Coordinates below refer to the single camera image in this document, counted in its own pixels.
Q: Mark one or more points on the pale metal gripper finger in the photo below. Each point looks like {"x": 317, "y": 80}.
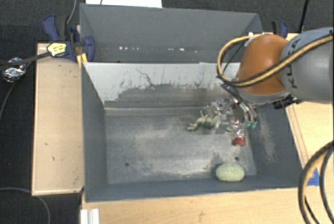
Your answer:
{"x": 218, "y": 106}
{"x": 222, "y": 125}

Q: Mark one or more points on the green toy frog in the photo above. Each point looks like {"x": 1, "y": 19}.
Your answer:
{"x": 204, "y": 121}

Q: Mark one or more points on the clear bottle with red cap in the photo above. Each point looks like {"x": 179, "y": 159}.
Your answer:
{"x": 239, "y": 139}

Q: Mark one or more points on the pale green round sponge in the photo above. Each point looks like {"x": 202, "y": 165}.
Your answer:
{"x": 230, "y": 172}

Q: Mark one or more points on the grey metal bin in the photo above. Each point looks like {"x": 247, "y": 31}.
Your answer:
{"x": 161, "y": 144}

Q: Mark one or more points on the pale wood board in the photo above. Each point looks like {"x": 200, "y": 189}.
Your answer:
{"x": 57, "y": 118}

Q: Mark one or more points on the black cylinder on white bracket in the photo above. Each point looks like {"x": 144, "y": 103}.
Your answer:
{"x": 283, "y": 103}

